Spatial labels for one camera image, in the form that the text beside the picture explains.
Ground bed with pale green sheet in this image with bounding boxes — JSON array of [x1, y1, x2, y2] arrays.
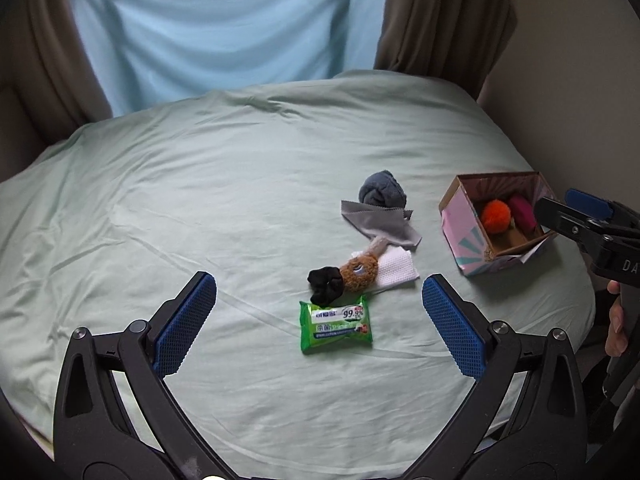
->
[[0, 70, 598, 472]]

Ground green wet wipes packet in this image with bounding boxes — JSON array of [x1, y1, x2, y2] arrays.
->
[[298, 295, 375, 356]]

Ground beige curtain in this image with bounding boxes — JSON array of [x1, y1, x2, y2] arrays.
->
[[374, 0, 519, 102], [20, 0, 114, 132]]

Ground cardboard box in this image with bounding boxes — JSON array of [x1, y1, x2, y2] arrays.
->
[[438, 171, 559, 278]]

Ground person's right hand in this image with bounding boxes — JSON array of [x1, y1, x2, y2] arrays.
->
[[604, 280, 629, 358]]

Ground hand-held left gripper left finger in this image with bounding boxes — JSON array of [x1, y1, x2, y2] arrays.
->
[[52, 271, 236, 480]]

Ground grey cleaning cloth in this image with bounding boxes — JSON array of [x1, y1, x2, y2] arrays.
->
[[341, 199, 423, 251]]

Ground black scrunchie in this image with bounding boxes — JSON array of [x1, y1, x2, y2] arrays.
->
[[307, 265, 346, 306]]

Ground white textured cloth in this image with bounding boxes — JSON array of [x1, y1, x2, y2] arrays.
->
[[350, 248, 421, 293]]

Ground blue-grey sock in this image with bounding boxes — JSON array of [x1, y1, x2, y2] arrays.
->
[[358, 171, 407, 209]]

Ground brown plush toy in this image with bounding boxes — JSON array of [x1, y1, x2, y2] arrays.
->
[[340, 237, 392, 294]]

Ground orange pompom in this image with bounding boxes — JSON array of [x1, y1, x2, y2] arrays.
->
[[481, 200, 514, 235]]

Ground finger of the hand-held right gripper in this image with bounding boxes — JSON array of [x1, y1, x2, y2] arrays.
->
[[534, 197, 608, 252], [565, 188, 615, 220]]

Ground light blue hanging cloth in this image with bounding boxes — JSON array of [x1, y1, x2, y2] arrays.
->
[[65, 0, 392, 117]]

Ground pink soft item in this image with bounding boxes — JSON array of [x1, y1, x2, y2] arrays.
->
[[509, 195, 541, 234]]

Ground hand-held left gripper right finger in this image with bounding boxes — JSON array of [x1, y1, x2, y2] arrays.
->
[[400, 273, 588, 480]]

